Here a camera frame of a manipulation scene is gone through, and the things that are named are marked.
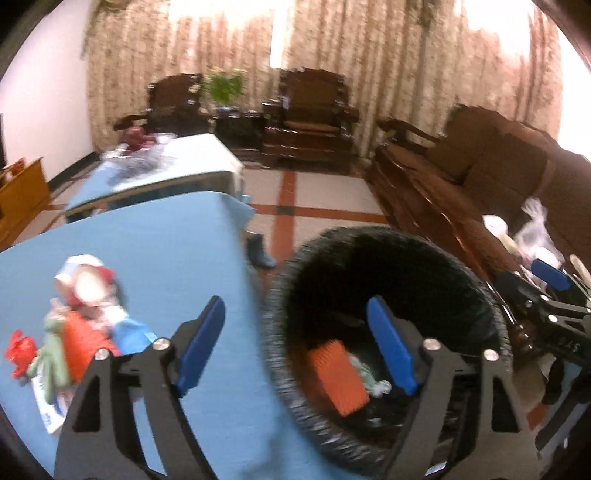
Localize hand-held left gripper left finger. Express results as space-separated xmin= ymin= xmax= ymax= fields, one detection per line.
xmin=54 ymin=295 xmax=227 ymax=480

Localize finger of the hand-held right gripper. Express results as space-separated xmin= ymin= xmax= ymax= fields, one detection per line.
xmin=534 ymin=357 xmax=591 ymax=453
xmin=496 ymin=258 xmax=591 ymax=319

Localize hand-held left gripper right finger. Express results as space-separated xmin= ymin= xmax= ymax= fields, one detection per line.
xmin=366 ymin=295 xmax=541 ymax=480

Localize blue wrapper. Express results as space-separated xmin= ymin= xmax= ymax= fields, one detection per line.
xmin=99 ymin=305 xmax=160 ymax=356

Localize black trash bin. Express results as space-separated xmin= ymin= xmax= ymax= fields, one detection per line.
xmin=261 ymin=226 xmax=513 ymax=478

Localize red plastic cup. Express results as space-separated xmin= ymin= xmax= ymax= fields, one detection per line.
xmin=67 ymin=267 xmax=116 ymax=319

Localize blue paper cup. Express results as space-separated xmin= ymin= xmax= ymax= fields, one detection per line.
xmin=54 ymin=255 xmax=106 ymax=289

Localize white blue packet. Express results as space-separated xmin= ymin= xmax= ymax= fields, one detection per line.
xmin=31 ymin=374 xmax=77 ymax=435

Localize red wrapper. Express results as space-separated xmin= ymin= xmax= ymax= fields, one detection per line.
xmin=4 ymin=329 xmax=38 ymax=379

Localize crumpled green white wrapper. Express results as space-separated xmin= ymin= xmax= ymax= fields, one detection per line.
xmin=348 ymin=355 xmax=393 ymax=400

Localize white plastic bag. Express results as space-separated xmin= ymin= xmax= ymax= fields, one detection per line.
xmin=515 ymin=198 xmax=561 ymax=259

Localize orange ridged snack packet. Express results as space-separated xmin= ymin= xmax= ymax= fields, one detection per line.
xmin=306 ymin=340 xmax=371 ymax=417

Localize blue tablecloth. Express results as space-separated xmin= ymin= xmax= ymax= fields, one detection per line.
xmin=0 ymin=191 xmax=365 ymax=480

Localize wooden sofa with brown cushions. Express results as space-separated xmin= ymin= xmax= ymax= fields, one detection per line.
xmin=365 ymin=104 xmax=591 ymax=352

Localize coffee table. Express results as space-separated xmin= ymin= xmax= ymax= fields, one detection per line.
xmin=67 ymin=168 xmax=245 ymax=224

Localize light blue coffee table cloth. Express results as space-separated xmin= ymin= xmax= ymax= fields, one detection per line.
xmin=65 ymin=134 xmax=245 ymax=217

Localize glass bowl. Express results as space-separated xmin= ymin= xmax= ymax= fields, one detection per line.
xmin=102 ymin=134 xmax=178 ymax=174

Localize dark red fruit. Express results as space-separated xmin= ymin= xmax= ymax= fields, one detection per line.
xmin=124 ymin=127 xmax=155 ymax=151

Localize dark wooden side table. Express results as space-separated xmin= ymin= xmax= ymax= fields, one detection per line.
xmin=210 ymin=111 xmax=266 ymax=151

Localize wooden television cabinet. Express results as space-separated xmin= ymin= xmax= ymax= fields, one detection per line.
xmin=0 ymin=157 xmax=51 ymax=247

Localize dark wooden armchair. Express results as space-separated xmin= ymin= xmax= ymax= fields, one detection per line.
xmin=113 ymin=74 xmax=213 ymax=137
xmin=261 ymin=68 xmax=360 ymax=169

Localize potted green plant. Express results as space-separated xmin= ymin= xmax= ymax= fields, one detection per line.
xmin=201 ymin=67 xmax=247 ymax=112

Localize patterned beige curtains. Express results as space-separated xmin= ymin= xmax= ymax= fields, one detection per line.
xmin=85 ymin=0 xmax=561 ymax=153

